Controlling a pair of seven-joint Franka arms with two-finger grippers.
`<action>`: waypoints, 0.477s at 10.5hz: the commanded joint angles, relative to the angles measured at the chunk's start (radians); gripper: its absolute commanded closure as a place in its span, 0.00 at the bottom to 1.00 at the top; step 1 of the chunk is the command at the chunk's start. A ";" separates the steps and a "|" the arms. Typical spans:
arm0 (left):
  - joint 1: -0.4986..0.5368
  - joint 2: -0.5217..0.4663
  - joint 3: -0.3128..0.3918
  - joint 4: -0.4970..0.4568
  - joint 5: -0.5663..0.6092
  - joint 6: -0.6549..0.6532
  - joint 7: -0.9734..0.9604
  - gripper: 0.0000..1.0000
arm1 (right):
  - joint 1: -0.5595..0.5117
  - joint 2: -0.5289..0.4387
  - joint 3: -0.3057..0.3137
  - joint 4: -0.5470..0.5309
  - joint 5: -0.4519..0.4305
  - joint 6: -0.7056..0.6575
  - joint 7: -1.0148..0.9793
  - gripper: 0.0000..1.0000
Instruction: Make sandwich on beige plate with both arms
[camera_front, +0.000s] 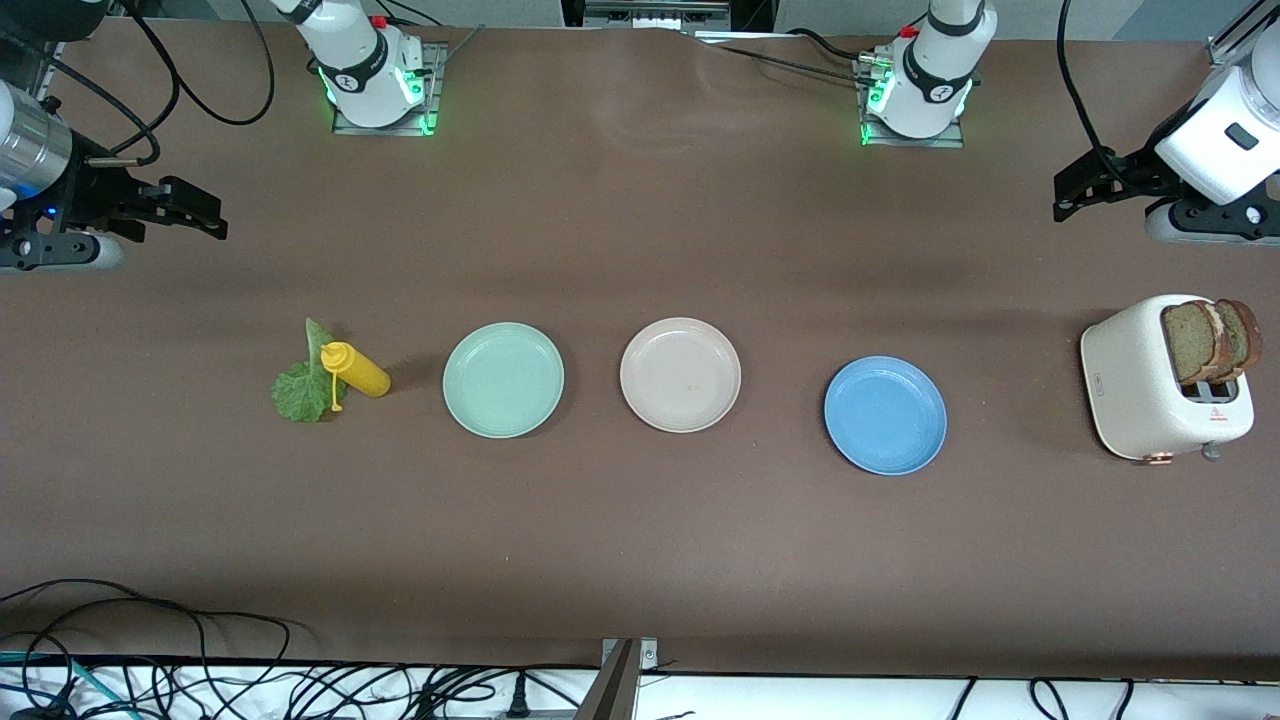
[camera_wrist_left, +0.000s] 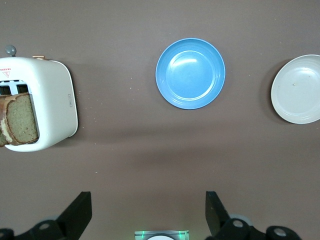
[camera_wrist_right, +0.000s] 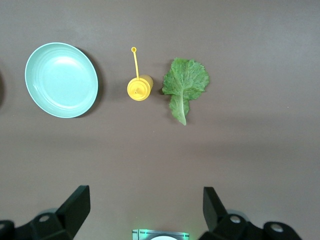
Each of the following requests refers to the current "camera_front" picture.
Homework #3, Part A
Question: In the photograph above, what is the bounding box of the black looped floor cable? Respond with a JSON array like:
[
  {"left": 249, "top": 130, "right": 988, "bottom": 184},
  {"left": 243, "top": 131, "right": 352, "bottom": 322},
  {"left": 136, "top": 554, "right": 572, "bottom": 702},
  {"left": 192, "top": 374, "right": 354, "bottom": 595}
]
[{"left": 0, "top": 578, "right": 291, "bottom": 691}]

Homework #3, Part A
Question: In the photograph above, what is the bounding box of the green lettuce leaf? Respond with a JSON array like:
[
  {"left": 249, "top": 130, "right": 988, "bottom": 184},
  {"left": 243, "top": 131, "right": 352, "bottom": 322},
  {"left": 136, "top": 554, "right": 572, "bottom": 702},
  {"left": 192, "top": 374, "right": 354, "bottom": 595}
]
[{"left": 270, "top": 318, "right": 349, "bottom": 424}]

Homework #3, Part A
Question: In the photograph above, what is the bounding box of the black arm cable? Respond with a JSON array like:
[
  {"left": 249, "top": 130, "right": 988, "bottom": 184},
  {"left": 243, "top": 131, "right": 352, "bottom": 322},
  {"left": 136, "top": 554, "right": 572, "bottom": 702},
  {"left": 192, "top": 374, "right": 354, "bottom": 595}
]
[
  {"left": 45, "top": 40, "right": 163, "bottom": 166},
  {"left": 1058, "top": 0, "right": 1141, "bottom": 186}
]

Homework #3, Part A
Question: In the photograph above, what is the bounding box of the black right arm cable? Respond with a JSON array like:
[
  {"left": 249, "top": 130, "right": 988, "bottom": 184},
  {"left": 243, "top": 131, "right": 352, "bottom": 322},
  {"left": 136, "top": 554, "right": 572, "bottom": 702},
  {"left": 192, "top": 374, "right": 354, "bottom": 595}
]
[{"left": 45, "top": 40, "right": 163, "bottom": 166}]

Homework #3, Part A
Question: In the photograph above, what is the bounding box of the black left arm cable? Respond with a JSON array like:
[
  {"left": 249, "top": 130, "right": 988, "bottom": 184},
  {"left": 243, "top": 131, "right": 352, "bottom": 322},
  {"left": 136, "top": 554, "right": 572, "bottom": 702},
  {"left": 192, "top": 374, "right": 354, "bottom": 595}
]
[{"left": 1058, "top": 0, "right": 1141, "bottom": 186}]

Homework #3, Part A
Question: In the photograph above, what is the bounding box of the aluminium frame rail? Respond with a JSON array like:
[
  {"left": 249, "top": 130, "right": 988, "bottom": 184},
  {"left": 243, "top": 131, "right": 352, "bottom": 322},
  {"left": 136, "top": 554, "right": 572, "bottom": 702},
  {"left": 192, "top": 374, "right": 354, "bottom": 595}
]
[{"left": 1205, "top": 0, "right": 1280, "bottom": 69}]

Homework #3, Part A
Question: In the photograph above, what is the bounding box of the black hanging loop cable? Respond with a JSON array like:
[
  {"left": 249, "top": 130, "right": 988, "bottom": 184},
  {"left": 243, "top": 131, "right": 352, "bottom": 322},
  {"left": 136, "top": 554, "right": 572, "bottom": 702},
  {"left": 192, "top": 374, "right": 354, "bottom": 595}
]
[{"left": 120, "top": 0, "right": 277, "bottom": 127}]

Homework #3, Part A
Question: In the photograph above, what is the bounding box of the metal table bracket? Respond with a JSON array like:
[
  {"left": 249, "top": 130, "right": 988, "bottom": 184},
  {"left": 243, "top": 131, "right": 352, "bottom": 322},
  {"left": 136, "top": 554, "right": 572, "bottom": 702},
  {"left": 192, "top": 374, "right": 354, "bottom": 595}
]
[{"left": 575, "top": 637, "right": 661, "bottom": 720}]

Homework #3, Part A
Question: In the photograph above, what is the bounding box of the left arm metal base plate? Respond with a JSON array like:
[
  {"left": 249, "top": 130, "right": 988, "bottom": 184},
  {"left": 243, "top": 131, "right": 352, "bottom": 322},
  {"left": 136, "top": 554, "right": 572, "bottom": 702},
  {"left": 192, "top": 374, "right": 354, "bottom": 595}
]
[{"left": 855, "top": 55, "right": 966, "bottom": 149}]

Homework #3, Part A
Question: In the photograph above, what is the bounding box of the mint green plate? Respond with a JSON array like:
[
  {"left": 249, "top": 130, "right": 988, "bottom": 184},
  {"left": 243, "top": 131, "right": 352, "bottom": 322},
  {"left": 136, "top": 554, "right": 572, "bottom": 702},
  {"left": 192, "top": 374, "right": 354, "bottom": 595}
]
[{"left": 442, "top": 321, "right": 566, "bottom": 440}]

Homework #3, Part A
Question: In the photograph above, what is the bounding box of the black metal stand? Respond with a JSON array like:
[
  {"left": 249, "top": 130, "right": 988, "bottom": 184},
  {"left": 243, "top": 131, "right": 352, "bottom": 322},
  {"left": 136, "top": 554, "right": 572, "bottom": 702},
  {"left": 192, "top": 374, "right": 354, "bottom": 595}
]
[{"left": 560, "top": 0, "right": 776, "bottom": 36}]

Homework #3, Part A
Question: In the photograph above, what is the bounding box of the teal cable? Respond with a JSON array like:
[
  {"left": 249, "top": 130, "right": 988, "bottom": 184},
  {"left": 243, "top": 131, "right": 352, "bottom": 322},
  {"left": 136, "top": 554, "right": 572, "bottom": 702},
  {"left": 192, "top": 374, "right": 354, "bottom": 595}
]
[{"left": 0, "top": 650, "right": 136, "bottom": 720}]

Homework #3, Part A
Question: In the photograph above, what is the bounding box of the yellow mustard squeeze bottle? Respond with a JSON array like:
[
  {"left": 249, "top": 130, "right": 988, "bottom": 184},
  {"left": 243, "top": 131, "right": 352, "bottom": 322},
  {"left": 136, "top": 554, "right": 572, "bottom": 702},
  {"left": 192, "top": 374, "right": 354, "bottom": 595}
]
[{"left": 320, "top": 341, "right": 392, "bottom": 413}]

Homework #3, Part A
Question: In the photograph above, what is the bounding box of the thin black table cable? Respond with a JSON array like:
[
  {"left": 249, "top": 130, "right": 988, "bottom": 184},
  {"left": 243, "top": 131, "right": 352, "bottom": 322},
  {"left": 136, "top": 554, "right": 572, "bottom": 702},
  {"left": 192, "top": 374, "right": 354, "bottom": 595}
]
[{"left": 700, "top": 38, "right": 873, "bottom": 85}]

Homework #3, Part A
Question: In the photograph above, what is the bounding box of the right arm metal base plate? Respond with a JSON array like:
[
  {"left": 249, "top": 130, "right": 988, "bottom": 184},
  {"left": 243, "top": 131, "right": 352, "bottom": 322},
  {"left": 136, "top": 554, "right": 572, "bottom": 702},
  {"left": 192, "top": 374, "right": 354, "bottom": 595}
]
[{"left": 332, "top": 42, "right": 446, "bottom": 137}]

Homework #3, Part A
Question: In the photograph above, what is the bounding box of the brown bread slice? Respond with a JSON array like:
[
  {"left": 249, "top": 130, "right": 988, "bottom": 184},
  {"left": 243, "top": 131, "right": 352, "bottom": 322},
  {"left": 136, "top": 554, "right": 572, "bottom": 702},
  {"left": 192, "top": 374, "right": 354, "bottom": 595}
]
[
  {"left": 1215, "top": 298, "right": 1264, "bottom": 381},
  {"left": 1160, "top": 300, "right": 1229, "bottom": 388}
]

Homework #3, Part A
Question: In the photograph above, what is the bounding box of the cream white toaster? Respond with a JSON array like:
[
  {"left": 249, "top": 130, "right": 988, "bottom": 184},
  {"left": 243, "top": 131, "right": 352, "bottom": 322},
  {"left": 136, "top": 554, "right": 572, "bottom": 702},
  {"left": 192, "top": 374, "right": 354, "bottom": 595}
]
[{"left": 1079, "top": 293, "right": 1256, "bottom": 467}]

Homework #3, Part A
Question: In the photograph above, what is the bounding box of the blue plate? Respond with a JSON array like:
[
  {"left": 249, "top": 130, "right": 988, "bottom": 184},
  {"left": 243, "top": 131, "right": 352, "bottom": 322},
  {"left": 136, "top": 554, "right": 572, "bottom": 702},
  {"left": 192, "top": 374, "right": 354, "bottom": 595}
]
[{"left": 823, "top": 356, "right": 949, "bottom": 477}]

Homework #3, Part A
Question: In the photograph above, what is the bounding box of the beige plate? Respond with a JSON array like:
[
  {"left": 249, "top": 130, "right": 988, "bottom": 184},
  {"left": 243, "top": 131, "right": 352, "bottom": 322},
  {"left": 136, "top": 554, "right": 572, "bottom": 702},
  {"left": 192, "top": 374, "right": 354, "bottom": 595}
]
[{"left": 619, "top": 317, "right": 743, "bottom": 434}]

